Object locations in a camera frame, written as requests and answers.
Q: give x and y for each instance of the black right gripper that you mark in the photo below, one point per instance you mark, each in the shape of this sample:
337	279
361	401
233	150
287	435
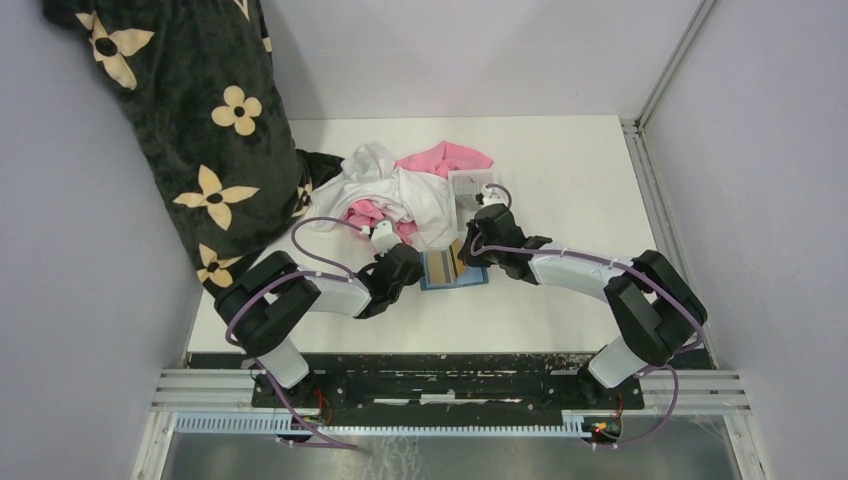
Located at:
466	256

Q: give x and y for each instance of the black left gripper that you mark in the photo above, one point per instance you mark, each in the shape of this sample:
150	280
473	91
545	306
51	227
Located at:
416	276

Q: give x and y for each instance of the gold striped credit card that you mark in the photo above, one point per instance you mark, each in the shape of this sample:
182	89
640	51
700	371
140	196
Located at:
442	268

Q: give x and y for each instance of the blue leather card holder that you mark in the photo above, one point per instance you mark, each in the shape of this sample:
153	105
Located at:
473	276

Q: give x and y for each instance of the stack of credit cards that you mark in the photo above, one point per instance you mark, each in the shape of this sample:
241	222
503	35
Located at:
465	188

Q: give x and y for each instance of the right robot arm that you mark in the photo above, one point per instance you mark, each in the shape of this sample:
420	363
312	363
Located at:
657	313

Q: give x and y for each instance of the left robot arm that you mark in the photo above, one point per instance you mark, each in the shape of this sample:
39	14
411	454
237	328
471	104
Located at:
264	305

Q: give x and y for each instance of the clear plastic tray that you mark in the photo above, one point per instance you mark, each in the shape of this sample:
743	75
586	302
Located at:
483	177

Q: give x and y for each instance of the white cloth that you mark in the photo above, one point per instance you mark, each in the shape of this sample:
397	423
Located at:
371	187

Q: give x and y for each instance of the pink cloth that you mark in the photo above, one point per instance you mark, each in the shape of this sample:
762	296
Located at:
444	158

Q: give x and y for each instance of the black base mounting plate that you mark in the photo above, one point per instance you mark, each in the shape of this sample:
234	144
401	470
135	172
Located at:
447	384

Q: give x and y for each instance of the black floral blanket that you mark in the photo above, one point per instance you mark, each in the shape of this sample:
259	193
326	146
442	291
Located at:
195	79

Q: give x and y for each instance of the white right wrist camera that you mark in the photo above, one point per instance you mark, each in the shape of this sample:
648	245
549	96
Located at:
490	196

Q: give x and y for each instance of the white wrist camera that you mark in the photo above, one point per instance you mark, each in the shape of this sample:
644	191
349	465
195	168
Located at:
383	236
490	196

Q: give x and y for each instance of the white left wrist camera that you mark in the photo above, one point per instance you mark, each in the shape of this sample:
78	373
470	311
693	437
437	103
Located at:
383	236

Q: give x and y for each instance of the aluminium frame rail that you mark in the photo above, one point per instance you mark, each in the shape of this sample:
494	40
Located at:
235	401

